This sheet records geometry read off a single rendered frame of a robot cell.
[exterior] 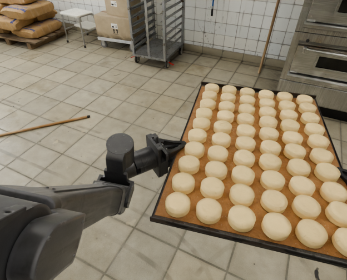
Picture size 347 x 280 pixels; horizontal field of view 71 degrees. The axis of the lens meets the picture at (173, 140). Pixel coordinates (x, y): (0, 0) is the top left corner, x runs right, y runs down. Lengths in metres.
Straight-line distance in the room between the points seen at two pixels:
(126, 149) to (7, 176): 1.81
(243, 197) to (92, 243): 1.27
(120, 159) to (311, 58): 2.21
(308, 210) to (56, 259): 0.46
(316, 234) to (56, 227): 0.44
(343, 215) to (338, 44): 2.06
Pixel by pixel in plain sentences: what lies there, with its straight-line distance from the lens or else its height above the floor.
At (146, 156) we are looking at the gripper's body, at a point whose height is 1.03.
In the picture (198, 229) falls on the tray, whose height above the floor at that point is 1.02.
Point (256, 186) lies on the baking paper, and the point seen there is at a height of 1.00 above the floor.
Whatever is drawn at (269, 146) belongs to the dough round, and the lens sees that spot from 0.66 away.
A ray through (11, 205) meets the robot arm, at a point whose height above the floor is 1.31.
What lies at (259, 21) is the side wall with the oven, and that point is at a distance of 3.55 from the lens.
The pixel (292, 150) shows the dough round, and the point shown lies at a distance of 0.67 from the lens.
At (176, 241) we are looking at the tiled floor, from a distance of 1.60.
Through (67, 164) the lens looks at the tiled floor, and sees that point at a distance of 2.14.
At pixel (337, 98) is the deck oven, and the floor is 0.24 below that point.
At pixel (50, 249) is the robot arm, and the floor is 1.29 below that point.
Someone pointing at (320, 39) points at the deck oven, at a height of 0.72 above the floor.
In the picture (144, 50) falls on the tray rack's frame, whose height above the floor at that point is 0.15.
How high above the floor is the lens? 1.44
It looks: 42 degrees down
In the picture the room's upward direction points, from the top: straight up
